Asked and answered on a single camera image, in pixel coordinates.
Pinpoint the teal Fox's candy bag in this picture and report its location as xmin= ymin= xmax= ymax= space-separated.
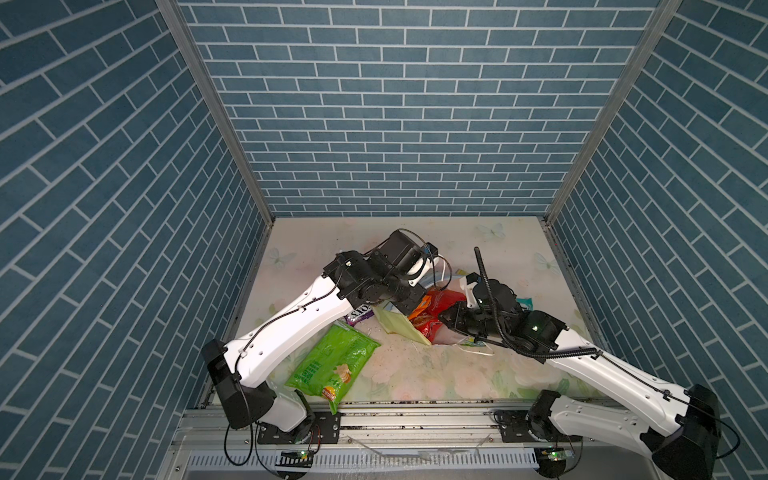
xmin=517 ymin=297 xmax=534 ymax=311

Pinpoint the bright green snack packet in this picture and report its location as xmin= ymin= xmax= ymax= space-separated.
xmin=285 ymin=323 xmax=380 ymax=414

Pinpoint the orange yellow snack packet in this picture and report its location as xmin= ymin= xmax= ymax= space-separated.
xmin=408 ymin=294 xmax=434 ymax=321

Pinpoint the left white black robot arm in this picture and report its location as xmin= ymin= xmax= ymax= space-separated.
xmin=201 ymin=229 xmax=439 ymax=432

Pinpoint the purple Fox's candy bag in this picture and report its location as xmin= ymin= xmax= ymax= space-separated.
xmin=344 ymin=305 xmax=374 ymax=327

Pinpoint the floral table mat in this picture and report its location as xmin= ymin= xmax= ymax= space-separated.
xmin=237 ymin=217 xmax=602 ymax=403

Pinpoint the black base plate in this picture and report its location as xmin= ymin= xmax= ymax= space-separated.
xmin=258 ymin=411 xmax=341 ymax=446
xmin=491 ymin=410 xmax=582 ymax=444

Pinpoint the green yellow lemon candy bag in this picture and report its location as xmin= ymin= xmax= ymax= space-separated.
xmin=458 ymin=336 xmax=486 ymax=348

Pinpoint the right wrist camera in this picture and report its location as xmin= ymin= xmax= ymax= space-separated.
xmin=459 ymin=273 xmax=480 ymax=309

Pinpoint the aluminium mounting rail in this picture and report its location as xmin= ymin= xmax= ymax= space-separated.
xmin=158 ymin=402 xmax=550 ymax=479

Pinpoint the white green paper bag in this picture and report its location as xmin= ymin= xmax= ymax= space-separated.
xmin=371 ymin=269 xmax=496 ymax=356

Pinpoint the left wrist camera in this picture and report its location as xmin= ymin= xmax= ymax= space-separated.
xmin=410 ymin=242 xmax=438 ymax=283

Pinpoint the right black corrugated cable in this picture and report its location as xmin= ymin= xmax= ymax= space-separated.
xmin=473 ymin=246 xmax=601 ymax=362

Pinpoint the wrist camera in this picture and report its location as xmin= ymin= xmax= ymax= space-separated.
xmin=459 ymin=273 xmax=480 ymax=309
xmin=410 ymin=242 xmax=438 ymax=283

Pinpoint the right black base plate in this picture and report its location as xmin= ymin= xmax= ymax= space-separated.
xmin=491 ymin=410 xmax=582 ymax=444

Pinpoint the red snack packet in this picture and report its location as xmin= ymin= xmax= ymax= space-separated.
xmin=409 ymin=287 xmax=466 ymax=345

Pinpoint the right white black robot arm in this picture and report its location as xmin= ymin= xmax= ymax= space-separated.
xmin=438 ymin=274 xmax=721 ymax=479

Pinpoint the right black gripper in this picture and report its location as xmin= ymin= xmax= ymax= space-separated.
xmin=434 ymin=297 xmax=507 ymax=340

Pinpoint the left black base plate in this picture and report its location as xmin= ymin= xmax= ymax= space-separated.
xmin=258 ymin=411 xmax=341 ymax=446

